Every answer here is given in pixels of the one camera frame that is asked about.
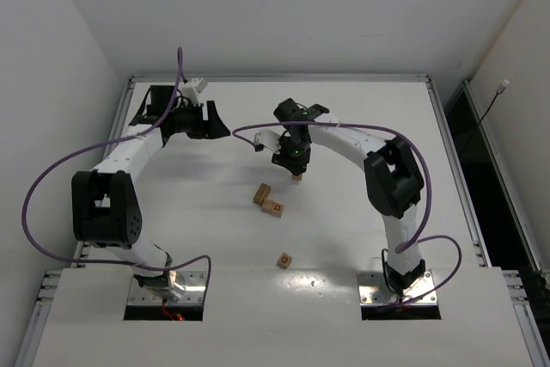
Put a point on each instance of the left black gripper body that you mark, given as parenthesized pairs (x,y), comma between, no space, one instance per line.
(204,120)

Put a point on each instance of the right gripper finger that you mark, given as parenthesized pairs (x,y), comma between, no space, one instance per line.
(291,169)
(302,170)

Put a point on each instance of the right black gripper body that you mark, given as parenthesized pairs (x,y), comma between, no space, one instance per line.
(295,161)

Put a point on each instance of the long wood block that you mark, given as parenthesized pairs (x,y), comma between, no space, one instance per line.
(261,194)

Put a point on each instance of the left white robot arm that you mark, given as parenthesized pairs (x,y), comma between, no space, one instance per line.
(105,208)

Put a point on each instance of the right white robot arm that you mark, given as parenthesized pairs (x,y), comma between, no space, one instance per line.
(394,179)

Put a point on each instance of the wood cube letter D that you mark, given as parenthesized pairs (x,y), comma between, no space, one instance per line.
(277,209)

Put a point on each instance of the plain wood cube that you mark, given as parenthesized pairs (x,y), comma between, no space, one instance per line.
(267,205)

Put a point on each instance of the wood cube letter O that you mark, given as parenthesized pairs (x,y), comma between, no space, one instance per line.
(284,261)

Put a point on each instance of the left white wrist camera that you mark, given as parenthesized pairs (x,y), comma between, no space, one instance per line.
(197,85)

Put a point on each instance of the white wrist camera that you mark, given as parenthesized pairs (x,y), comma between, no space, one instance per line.
(267,139)
(197,85)

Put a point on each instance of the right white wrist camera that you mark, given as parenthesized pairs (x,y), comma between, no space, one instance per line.
(267,139)

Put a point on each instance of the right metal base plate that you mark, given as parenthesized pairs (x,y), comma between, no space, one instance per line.
(373,292)

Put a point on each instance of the metal base plate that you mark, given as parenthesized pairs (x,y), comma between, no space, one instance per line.
(189,285)
(373,292)

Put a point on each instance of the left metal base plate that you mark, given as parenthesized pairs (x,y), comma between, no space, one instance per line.
(189,285)

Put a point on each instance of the aluminium table frame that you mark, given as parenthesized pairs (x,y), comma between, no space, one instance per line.
(197,198)

